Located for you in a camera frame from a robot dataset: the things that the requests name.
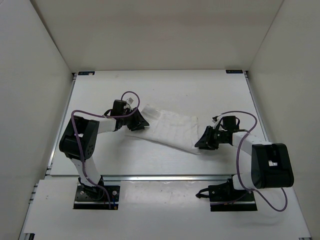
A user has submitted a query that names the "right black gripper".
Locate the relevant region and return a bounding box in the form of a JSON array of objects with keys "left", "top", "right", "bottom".
[{"left": 194, "top": 126, "right": 228, "bottom": 150}]

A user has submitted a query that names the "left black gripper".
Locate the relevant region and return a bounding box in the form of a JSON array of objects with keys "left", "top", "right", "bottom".
[{"left": 121, "top": 107, "right": 149, "bottom": 132}]

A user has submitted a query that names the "white pleated skirt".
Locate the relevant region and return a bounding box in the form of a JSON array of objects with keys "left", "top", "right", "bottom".
[{"left": 125, "top": 104, "right": 201, "bottom": 155}]

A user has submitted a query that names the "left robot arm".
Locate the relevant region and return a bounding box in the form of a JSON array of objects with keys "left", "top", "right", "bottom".
[{"left": 59, "top": 99, "right": 150, "bottom": 199}]

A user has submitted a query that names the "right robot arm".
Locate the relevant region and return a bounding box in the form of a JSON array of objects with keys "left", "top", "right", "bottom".
[{"left": 194, "top": 115, "right": 294, "bottom": 200}]

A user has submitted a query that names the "right blue corner label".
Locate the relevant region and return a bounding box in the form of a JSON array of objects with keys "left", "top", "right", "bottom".
[{"left": 225, "top": 69, "right": 243, "bottom": 74}]

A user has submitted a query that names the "blue corner label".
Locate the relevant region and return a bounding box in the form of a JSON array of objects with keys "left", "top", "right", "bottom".
[
  {"left": 225, "top": 69, "right": 243, "bottom": 74},
  {"left": 77, "top": 71, "right": 95, "bottom": 76}
]

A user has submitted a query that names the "left blue corner label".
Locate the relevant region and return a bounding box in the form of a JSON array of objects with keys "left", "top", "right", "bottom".
[{"left": 77, "top": 71, "right": 95, "bottom": 76}]

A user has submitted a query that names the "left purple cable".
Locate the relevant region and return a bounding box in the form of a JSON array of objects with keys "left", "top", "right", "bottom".
[{"left": 71, "top": 91, "right": 140, "bottom": 187}]

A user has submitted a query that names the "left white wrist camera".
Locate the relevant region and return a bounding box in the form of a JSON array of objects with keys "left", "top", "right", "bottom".
[{"left": 126, "top": 97, "right": 134, "bottom": 108}]

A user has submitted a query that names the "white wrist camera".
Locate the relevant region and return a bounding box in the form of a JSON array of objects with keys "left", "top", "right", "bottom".
[
  {"left": 126, "top": 97, "right": 134, "bottom": 108},
  {"left": 212, "top": 115, "right": 222, "bottom": 130}
]

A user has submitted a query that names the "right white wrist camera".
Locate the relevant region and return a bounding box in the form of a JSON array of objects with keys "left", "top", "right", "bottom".
[{"left": 212, "top": 115, "right": 222, "bottom": 130}]

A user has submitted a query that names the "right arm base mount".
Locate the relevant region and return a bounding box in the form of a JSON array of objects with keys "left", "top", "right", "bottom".
[{"left": 195, "top": 179, "right": 258, "bottom": 212}]

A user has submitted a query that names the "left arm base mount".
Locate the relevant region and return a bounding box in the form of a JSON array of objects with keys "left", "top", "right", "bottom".
[{"left": 73, "top": 184, "right": 121, "bottom": 211}]

